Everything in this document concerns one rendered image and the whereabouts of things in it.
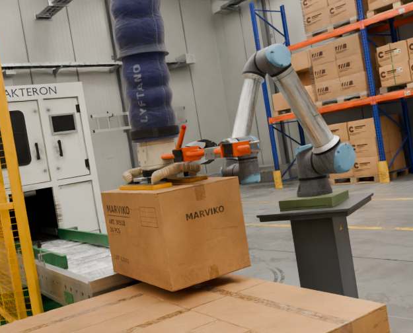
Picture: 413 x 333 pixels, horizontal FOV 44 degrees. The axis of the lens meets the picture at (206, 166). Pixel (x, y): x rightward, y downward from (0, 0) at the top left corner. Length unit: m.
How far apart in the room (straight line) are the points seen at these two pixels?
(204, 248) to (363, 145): 8.29
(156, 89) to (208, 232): 0.67
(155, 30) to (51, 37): 10.14
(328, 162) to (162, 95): 0.90
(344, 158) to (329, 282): 0.66
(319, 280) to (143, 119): 1.27
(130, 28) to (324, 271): 1.55
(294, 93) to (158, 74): 0.66
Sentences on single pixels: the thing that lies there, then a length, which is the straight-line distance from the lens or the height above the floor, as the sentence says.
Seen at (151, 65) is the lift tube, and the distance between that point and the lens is 2.32.
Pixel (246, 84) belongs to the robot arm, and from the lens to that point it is 2.55.
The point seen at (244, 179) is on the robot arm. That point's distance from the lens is 2.31.
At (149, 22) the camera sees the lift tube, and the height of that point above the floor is 1.73.
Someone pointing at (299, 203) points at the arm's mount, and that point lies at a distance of 2.67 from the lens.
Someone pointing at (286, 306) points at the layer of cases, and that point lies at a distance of 1.89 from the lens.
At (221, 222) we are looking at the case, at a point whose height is 0.82.
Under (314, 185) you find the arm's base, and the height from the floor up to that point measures 0.86.
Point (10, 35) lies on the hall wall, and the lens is 12.12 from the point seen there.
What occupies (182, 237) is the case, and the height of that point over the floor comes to 0.80.
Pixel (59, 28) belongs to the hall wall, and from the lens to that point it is 12.58.
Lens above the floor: 1.14
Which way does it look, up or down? 2 degrees down
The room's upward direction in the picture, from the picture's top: 9 degrees counter-clockwise
